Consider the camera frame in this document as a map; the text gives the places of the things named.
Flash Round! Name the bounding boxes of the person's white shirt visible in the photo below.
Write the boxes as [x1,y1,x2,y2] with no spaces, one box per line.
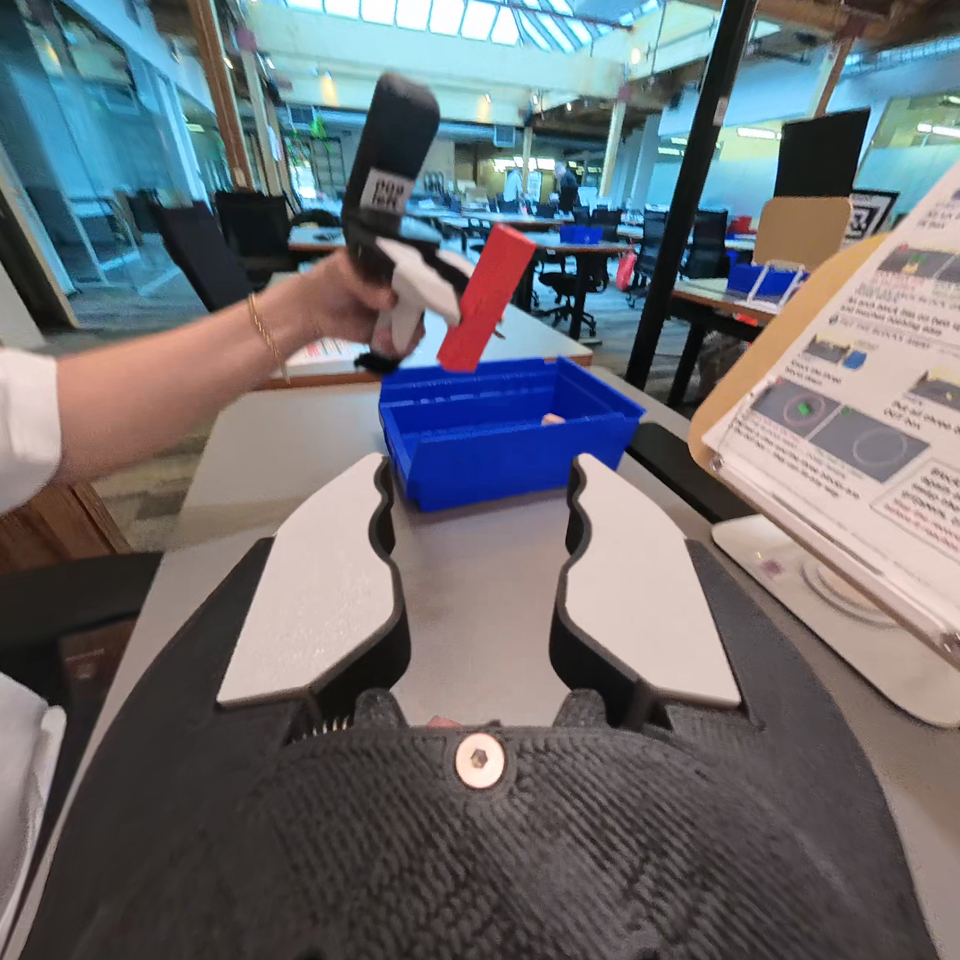
[0,347,70,912]

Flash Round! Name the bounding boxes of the long red rectangular block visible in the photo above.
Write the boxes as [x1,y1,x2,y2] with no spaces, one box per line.
[436,223,538,374]

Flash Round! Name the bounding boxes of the paper sheet red squares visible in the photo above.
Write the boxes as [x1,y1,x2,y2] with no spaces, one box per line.
[287,337,369,370]

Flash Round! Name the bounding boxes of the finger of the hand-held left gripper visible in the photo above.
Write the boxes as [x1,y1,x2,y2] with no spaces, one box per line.
[377,237,464,327]
[420,247,477,294]

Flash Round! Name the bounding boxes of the black upright panel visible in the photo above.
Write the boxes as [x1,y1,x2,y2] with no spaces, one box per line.
[774,107,873,200]

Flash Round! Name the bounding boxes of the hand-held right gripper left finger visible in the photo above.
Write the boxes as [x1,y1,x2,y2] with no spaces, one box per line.
[216,452,412,725]

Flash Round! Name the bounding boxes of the person's left forearm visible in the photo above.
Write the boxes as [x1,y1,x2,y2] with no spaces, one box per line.
[56,288,297,481]

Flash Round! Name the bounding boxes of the black white marker sign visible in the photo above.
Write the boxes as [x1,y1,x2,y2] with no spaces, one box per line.
[846,189,901,247]

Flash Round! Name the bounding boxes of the gold chain bracelet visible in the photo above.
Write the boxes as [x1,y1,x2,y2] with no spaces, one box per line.
[246,291,292,385]

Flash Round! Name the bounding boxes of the black metal pole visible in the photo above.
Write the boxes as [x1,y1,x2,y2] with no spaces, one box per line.
[624,0,759,391]

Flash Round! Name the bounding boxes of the tan cardboard panel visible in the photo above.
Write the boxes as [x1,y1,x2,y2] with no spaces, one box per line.
[752,196,854,269]

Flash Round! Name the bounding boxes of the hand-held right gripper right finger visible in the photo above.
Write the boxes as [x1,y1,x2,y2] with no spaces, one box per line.
[549,452,744,727]

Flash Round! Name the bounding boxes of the person's left hand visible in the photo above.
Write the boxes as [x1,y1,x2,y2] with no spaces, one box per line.
[288,251,396,355]

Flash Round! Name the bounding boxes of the black table divider strip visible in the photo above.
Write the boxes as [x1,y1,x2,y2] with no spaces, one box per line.
[628,422,755,525]

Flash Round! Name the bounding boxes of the printed instruction sheet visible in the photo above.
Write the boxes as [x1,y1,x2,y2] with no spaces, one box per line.
[701,161,960,616]

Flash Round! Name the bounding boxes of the black office chair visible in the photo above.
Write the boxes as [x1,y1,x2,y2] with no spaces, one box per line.
[681,210,732,282]
[534,246,612,342]
[215,189,295,275]
[150,201,256,312]

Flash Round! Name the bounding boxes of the white stand base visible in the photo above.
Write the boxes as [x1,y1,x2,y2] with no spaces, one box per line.
[711,513,960,729]

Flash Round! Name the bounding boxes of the white page holder bar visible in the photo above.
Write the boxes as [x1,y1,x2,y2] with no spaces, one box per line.
[708,450,960,657]

